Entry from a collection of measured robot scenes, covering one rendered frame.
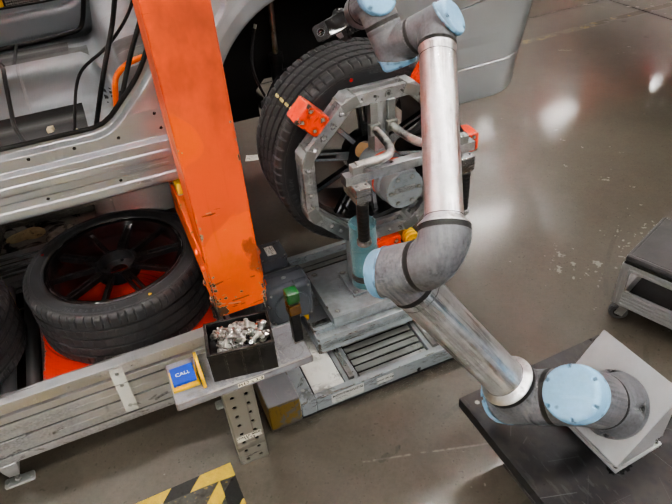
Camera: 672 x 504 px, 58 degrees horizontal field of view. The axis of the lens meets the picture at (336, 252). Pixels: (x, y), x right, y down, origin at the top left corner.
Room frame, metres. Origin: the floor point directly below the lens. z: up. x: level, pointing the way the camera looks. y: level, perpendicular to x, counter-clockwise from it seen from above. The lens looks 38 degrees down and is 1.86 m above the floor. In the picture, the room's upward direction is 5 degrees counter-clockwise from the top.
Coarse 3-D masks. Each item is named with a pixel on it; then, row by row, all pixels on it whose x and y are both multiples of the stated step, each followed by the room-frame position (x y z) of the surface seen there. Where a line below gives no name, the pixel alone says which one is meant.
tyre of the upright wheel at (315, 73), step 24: (336, 48) 1.90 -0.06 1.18; (360, 48) 1.87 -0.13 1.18; (288, 72) 1.89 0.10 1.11; (312, 72) 1.80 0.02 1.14; (336, 72) 1.74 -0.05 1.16; (360, 72) 1.76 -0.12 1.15; (384, 72) 1.79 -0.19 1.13; (408, 72) 1.81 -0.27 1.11; (288, 96) 1.78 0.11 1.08; (312, 96) 1.71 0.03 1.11; (264, 120) 1.82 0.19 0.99; (288, 120) 1.69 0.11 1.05; (264, 144) 1.78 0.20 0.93; (288, 144) 1.67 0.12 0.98; (264, 168) 1.79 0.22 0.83; (288, 168) 1.67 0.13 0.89; (288, 192) 1.67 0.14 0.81
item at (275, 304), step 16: (272, 256) 1.82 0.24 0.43; (272, 272) 1.76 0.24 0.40; (288, 272) 1.75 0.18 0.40; (304, 272) 1.76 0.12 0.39; (272, 288) 1.67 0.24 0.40; (304, 288) 1.68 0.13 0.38; (272, 304) 1.64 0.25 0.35; (304, 304) 1.67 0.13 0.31; (272, 320) 1.64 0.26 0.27; (288, 320) 1.66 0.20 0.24
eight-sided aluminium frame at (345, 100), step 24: (336, 96) 1.69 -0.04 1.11; (360, 96) 1.67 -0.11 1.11; (384, 96) 1.69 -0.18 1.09; (336, 120) 1.64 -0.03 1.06; (312, 144) 1.61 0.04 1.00; (312, 168) 1.61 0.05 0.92; (312, 192) 1.61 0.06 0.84; (312, 216) 1.60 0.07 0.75; (384, 216) 1.75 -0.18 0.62; (408, 216) 1.73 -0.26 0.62
